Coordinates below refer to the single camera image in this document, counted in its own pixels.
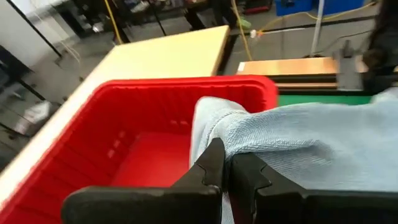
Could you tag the black aluminium table frame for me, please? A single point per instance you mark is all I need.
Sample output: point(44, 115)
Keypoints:
point(308, 80)

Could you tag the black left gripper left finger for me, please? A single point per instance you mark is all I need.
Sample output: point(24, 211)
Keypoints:
point(211, 168)

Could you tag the white vertical pole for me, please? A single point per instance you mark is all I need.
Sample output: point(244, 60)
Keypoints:
point(317, 28)

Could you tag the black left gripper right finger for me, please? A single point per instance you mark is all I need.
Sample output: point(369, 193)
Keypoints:
point(248, 174)

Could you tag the red plastic laundry bin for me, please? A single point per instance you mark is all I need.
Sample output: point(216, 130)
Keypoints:
point(140, 109)

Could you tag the blue plastic crate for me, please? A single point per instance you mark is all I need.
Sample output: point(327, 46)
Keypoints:
point(293, 6)
point(342, 5)

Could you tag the green table mat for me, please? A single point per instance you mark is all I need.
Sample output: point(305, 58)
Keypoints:
point(323, 100)

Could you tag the light wooden table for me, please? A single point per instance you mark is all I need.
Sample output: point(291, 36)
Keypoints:
point(171, 53)

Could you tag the light green object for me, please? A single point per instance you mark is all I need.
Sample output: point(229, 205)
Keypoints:
point(245, 24)

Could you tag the black desk frame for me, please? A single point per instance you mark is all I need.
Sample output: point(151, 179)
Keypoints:
point(199, 15)

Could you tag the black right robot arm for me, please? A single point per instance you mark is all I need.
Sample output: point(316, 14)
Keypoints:
point(382, 46)

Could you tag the light blue garment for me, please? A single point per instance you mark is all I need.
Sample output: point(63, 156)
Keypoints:
point(295, 140)

